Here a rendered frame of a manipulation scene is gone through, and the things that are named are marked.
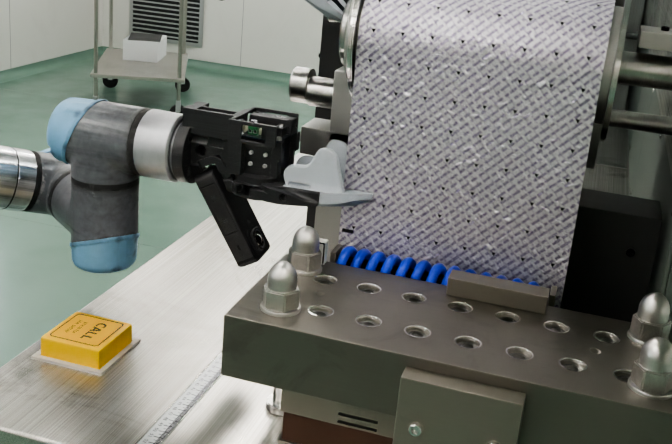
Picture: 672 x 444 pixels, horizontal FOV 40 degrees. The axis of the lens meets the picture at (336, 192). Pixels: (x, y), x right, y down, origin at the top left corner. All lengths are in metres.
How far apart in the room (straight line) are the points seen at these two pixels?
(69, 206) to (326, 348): 0.41
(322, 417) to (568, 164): 0.33
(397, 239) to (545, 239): 0.15
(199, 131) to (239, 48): 6.08
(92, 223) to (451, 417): 0.47
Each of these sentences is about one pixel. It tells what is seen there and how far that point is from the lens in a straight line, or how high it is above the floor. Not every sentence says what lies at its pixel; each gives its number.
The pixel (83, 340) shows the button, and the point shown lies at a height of 0.92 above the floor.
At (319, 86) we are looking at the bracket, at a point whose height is 1.18.
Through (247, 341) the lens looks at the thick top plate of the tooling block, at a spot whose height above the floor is 1.01.
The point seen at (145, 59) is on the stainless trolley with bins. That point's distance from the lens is 5.95.
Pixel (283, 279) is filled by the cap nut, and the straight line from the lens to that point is 0.80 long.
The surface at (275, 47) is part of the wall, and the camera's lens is 6.94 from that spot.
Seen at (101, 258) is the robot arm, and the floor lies 0.98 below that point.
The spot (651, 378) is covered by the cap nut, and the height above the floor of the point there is 1.05.
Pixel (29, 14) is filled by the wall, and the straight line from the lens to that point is 6.73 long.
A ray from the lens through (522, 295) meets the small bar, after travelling 0.88.
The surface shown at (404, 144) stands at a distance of 0.92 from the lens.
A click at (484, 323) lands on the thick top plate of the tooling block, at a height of 1.03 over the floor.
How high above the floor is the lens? 1.39
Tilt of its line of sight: 18 degrees down
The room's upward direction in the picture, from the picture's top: 5 degrees clockwise
